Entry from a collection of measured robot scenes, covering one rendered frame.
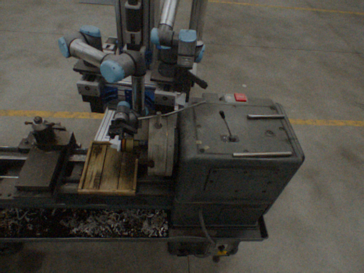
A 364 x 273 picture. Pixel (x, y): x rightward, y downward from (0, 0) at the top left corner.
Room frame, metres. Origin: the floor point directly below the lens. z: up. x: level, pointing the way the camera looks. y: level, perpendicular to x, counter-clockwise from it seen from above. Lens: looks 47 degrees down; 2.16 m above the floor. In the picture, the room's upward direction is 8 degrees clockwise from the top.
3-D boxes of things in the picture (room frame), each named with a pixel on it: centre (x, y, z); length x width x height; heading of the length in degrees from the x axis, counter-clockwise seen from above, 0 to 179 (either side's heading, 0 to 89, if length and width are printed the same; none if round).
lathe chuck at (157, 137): (0.92, 0.12, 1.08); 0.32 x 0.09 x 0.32; 9
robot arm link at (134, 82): (1.25, 0.30, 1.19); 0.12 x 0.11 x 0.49; 55
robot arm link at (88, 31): (1.49, 0.65, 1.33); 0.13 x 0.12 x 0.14; 145
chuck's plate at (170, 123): (0.93, 0.06, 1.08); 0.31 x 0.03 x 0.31; 9
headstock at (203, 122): (0.99, -0.28, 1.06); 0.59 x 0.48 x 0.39; 99
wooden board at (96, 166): (0.88, 0.38, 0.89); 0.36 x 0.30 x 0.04; 9
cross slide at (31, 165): (0.84, 0.73, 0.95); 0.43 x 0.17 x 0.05; 9
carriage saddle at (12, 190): (0.82, 0.78, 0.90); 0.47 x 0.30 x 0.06; 9
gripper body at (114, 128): (0.99, 0.36, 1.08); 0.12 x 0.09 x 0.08; 7
